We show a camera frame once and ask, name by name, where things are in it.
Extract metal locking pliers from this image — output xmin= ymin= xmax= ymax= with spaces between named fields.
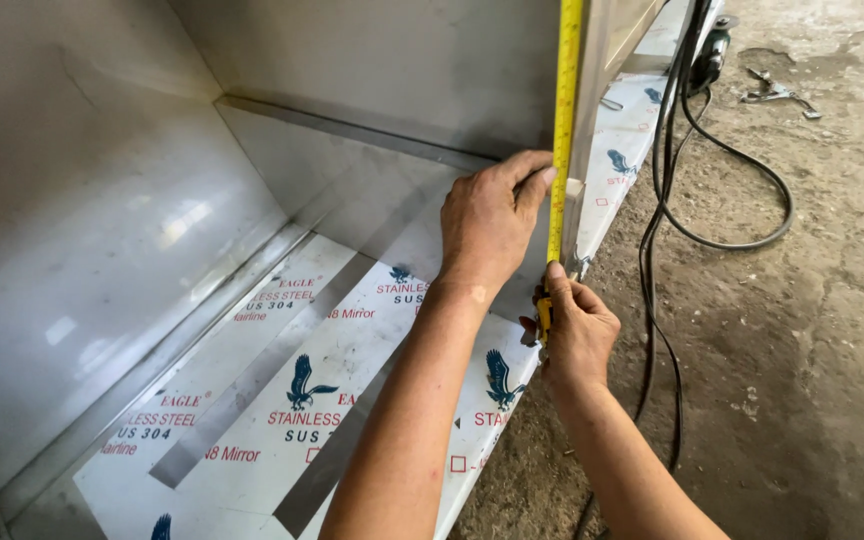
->
xmin=738 ymin=67 xmax=824 ymax=121

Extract person's left hand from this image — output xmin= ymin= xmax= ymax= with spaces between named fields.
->
xmin=436 ymin=149 xmax=560 ymax=295

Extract person's right hand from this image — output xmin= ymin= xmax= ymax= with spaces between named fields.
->
xmin=518 ymin=260 xmax=622 ymax=388

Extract angle grinder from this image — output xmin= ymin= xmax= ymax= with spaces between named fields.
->
xmin=689 ymin=14 xmax=741 ymax=96

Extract stainless steel cabinet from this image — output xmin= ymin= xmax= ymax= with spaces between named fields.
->
xmin=0 ymin=0 xmax=726 ymax=540

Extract yellow tape measure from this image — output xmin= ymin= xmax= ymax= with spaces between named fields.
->
xmin=535 ymin=0 xmax=585 ymax=348

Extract black power cable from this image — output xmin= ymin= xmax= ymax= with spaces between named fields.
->
xmin=655 ymin=75 xmax=795 ymax=252
xmin=573 ymin=0 xmax=712 ymax=540

